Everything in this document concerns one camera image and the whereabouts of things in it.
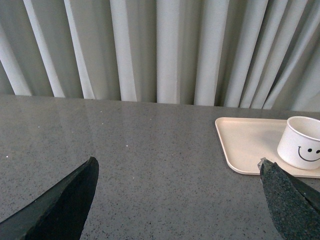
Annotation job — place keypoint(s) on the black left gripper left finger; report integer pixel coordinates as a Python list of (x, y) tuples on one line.
[(58, 214)]

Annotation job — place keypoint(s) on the cream rectangular plastic tray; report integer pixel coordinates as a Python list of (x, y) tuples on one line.
[(245, 141)]

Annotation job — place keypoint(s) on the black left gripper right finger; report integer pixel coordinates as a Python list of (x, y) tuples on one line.
[(294, 206)]

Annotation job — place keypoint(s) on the white smiley mug black handle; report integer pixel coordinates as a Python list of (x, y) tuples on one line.
[(299, 145)]

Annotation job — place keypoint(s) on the white pleated curtain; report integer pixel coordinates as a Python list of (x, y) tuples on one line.
[(260, 54)]

